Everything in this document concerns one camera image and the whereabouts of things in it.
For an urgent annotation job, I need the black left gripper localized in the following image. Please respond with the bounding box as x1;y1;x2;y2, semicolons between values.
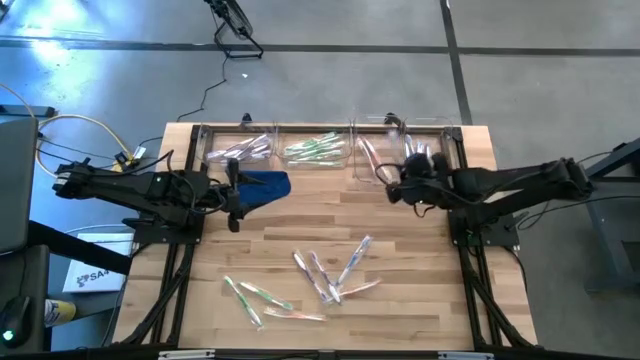
207;159;266;234

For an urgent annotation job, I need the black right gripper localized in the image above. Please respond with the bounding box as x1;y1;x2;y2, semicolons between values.
387;153;454;207

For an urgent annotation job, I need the orange white toothbrush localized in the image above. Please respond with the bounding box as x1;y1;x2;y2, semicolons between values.
339;279;382;297
355;137;385;182
263;306;329;323

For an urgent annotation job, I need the green white toothbrush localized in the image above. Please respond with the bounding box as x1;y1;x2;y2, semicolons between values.
294;147;347;161
239;281;295;311
223;274;264;330
283;133;338;151
285;141;347;157
299;130;344;147

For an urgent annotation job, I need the blue cloth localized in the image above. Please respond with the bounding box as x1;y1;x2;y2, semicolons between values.
234;169;292;211

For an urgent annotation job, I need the clear plastic bin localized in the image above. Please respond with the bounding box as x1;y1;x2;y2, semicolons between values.
197;119;277;169
351;115;409;187
274;119;354;171
403;115;457;190

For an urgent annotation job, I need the black yellow plug adapter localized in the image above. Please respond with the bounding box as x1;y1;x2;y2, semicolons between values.
112;147;147;176

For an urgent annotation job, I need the silver aluminium extrusion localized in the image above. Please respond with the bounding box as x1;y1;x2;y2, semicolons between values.
158;349;216;360
438;351;495;360

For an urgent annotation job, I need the white printed box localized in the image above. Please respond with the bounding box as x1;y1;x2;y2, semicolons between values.
62;232;135;294

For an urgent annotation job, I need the black diagonal beam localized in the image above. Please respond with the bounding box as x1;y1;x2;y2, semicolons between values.
27;219;134;276

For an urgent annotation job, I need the dark grey metal stand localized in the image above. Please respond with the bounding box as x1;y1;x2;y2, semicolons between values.
557;137;640;294

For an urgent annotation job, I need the yellow white can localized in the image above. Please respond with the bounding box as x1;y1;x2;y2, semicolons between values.
43;298;77;329

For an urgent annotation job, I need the black flat device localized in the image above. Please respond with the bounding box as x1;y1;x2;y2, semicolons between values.
0;117;40;254

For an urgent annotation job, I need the black desk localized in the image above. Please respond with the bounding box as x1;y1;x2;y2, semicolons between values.
0;244;51;354

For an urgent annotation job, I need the black computer mouse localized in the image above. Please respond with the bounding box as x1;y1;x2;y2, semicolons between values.
0;295;31;349

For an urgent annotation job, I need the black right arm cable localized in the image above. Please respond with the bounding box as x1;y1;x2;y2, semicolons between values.
373;160;437;219

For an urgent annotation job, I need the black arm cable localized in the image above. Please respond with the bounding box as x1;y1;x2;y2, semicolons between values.
373;160;437;219
112;148;231;216

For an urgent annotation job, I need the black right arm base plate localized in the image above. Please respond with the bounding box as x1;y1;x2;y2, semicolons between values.
446;207;521;249

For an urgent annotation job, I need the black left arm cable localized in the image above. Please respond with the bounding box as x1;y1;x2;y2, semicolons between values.
112;148;231;216

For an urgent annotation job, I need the black floor cable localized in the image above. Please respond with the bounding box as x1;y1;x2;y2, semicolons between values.
174;54;229;124

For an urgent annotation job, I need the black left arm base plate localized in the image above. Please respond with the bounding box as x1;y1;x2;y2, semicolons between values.
130;207;207;246

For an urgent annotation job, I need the black diagonal frame strut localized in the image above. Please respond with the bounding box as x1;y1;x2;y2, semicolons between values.
467;269;536;349
117;259;194;347

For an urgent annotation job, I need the yellow cable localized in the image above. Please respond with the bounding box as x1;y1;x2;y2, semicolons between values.
0;82;136;184

